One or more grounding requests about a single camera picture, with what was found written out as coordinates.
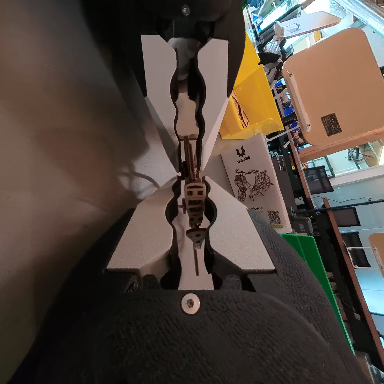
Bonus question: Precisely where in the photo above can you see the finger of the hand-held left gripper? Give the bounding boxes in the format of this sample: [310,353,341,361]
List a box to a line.
[140,34,184,178]
[195,39,232,174]

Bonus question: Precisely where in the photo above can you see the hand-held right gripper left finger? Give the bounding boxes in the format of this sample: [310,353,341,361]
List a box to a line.
[106,176,183,282]

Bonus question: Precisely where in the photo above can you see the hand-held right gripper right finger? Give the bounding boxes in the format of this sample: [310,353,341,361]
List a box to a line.
[202,176,275,275]

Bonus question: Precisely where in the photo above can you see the wooden model bicycle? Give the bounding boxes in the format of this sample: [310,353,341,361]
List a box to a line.
[178,135,208,276]

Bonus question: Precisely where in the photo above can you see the bicycle instruction booklet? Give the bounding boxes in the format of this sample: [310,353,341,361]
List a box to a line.
[220,132,293,234]

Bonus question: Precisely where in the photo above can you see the bag of wooden parts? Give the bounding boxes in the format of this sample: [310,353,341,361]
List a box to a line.
[231,91,250,128]

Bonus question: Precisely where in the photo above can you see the yellow plastic bin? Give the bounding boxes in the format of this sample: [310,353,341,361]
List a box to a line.
[218,31,284,140]

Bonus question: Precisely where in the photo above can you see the small grey device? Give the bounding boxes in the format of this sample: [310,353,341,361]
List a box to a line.
[292,216,313,234]

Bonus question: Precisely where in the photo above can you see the green plastic bin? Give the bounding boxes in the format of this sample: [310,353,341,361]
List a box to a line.
[280,232,354,353]

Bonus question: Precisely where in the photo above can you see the black mesh chair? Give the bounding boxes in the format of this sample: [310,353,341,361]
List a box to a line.
[303,165,334,195]

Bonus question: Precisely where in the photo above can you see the brown wooden table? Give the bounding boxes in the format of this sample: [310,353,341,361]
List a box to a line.
[322,196,384,360]

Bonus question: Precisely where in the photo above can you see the light wooden table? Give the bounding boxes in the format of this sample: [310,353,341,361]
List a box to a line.
[288,132,384,163]

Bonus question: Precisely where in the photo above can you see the beige rounded panel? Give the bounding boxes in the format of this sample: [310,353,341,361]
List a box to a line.
[368,232,384,270]

